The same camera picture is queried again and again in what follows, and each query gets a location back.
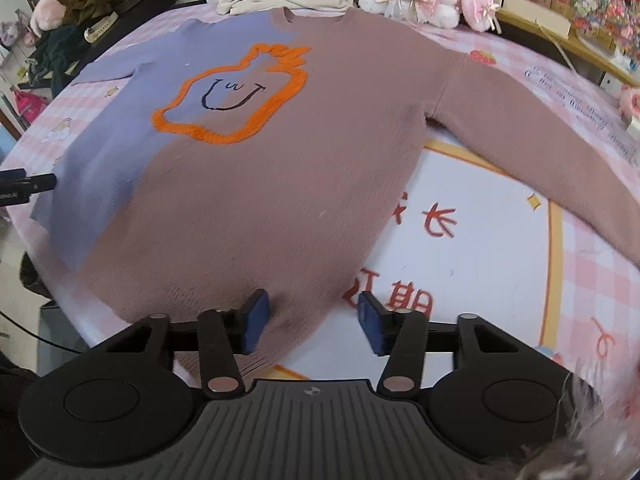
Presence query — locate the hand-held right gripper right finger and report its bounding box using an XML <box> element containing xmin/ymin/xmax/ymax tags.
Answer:
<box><xmin>357</xmin><ymin>290</ymin><xmax>538</xmax><ymax>400</ymax></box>

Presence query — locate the cream flat box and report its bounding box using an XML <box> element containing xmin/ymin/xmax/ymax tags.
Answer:
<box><xmin>500</xmin><ymin>0</ymin><xmax>572</xmax><ymax>40</ymax></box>

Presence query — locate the pink bag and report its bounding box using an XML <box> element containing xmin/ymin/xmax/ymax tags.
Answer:
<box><xmin>12</xmin><ymin>87</ymin><xmax>49</xmax><ymax>122</ymax></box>

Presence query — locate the fuzzy pink sleeve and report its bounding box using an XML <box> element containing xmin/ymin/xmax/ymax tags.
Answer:
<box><xmin>515</xmin><ymin>360</ymin><xmax>640</xmax><ymax>480</ymax></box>

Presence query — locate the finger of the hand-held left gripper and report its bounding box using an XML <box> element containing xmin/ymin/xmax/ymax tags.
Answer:
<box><xmin>22</xmin><ymin>172</ymin><xmax>57</xmax><ymax>195</ymax></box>

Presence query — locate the wooden shelf board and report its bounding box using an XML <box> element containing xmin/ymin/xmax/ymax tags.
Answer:
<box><xmin>495</xmin><ymin>7</ymin><xmax>640</xmax><ymax>87</ymax></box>

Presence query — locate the dark green cloth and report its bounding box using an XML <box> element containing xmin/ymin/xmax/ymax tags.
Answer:
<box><xmin>26</xmin><ymin>25</ymin><xmax>92</xmax><ymax>100</ymax></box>

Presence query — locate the pink plush toy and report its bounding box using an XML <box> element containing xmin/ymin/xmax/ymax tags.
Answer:
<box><xmin>30</xmin><ymin>0</ymin><xmax>71</xmax><ymax>37</ymax></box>

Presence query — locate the pink checked printed blanket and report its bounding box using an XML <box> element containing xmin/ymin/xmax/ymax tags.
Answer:
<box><xmin>0</xmin><ymin>2</ymin><xmax>640</xmax><ymax>411</ymax></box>

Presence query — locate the white wristband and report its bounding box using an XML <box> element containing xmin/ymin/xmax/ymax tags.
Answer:
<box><xmin>83</xmin><ymin>11</ymin><xmax>120</xmax><ymax>44</ymax></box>

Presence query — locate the purple and brown sweater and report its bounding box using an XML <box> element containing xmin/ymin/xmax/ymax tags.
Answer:
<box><xmin>30</xmin><ymin>8</ymin><xmax>640</xmax><ymax>378</ymax></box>

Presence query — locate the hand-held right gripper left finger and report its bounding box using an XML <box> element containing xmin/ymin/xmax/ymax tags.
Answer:
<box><xmin>102</xmin><ymin>288</ymin><xmax>271</xmax><ymax>400</ymax></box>

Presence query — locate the colourful sticker jar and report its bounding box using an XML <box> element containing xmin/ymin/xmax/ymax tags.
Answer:
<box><xmin>571</xmin><ymin>0</ymin><xmax>640</xmax><ymax>58</ymax></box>

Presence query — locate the black cable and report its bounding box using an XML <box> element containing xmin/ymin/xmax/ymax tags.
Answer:
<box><xmin>0</xmin><ymin>310</ymin><xmax>88</xmax><ymax>353</ymax></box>

